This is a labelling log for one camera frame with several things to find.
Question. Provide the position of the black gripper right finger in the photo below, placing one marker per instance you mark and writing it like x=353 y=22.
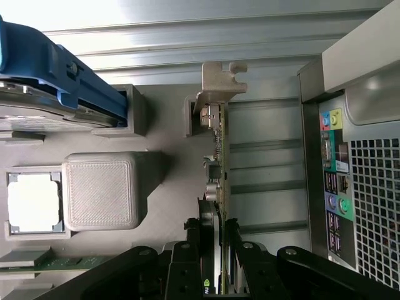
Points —
x=259 y=275

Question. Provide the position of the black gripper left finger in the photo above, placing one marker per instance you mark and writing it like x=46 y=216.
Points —
x=184 y=275

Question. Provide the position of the grey printed parts rack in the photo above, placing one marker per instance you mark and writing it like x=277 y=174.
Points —
x=103 y=190

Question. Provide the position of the green RAM stick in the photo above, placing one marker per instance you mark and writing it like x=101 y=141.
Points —
x=62 y=263

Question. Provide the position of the black Dell PC case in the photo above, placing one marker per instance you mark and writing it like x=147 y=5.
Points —
x=375 y=187

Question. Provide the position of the silver CPU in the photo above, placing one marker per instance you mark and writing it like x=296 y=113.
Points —
x=34 y=206

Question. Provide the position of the hard disk in blue carrier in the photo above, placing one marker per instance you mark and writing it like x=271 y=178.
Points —
x=31 y=47

